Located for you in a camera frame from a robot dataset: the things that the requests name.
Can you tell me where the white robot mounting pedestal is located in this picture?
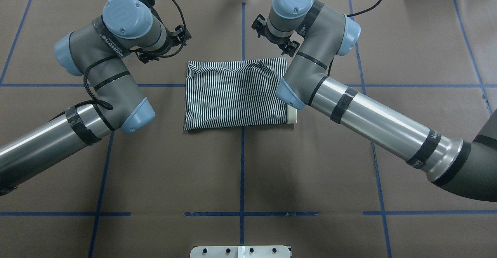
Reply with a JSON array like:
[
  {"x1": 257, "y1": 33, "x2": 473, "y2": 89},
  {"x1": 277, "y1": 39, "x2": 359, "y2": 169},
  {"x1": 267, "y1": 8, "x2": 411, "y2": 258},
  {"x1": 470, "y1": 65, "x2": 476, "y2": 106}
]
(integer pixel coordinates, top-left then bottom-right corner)
[{"x1": 189, "y1": 245, "x2": 293, "y2": 258}]

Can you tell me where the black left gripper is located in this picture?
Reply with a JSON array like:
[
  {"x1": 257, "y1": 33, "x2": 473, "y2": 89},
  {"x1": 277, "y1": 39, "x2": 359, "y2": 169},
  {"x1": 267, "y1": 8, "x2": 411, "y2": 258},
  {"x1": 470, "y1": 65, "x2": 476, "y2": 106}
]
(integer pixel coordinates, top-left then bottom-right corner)
[{"x1": 134, "y1": 0, "x2": 192, "y2": 64}]

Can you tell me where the navy white striped polo shirt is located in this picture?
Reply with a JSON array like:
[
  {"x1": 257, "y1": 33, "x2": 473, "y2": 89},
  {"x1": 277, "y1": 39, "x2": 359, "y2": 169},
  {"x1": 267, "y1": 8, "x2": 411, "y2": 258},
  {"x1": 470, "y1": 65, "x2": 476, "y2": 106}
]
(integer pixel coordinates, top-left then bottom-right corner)
[{"x1": 184, "y1": 57, "x2": 297, "y2": 131}]

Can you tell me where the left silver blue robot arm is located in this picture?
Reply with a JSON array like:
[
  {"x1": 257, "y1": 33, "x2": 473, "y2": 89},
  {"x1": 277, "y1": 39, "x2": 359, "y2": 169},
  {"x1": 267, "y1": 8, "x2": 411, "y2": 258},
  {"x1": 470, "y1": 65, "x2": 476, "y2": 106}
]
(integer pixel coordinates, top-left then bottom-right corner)
[{"x1": 0, "y1": 0, "x2": 191, "y2": 196}]

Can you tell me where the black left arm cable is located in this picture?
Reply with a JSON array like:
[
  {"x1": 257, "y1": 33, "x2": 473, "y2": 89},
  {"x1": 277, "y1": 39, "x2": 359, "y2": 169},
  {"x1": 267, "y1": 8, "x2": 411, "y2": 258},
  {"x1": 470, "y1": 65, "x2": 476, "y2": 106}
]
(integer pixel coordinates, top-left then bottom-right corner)
[{"x1": 83, "y1": 0, "x2": 188, "y2": 111}]

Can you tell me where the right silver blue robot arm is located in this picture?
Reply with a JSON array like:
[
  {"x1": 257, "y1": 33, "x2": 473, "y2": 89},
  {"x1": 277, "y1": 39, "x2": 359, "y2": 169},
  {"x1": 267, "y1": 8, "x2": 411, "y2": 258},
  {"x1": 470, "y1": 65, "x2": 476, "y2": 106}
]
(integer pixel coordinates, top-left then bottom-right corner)
[{"x1": 252, "y1": 0, "x2": 497, "y2": 202}]

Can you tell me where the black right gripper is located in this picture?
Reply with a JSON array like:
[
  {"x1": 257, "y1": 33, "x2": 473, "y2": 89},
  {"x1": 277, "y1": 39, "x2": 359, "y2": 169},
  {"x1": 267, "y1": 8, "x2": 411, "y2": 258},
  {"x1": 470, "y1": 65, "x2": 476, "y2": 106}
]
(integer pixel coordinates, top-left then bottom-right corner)
[{"x1": 251, "y1": 14, "x2": 300, "y2": 57}]

